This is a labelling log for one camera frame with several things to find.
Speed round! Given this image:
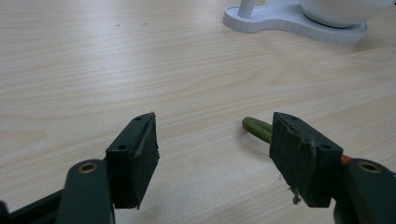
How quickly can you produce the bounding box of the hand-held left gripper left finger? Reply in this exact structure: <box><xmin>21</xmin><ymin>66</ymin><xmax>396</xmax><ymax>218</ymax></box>
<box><xmin>105</xmin><ymin>111</ymin><xmax>161</xmax><ymax>210</ymax></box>

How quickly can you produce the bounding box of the white stand with pole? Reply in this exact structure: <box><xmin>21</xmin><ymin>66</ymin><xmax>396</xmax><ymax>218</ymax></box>
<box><xmin>222</xmin><ymin>0</ymin><xmax>369</xmax><ymax>45</ymax></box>

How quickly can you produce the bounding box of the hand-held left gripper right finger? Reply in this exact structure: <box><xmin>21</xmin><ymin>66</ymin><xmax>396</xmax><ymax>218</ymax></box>
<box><xmin>268</xmin><ymin>111</ymin><xmax>346</xmax><ymax>209</ymax></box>

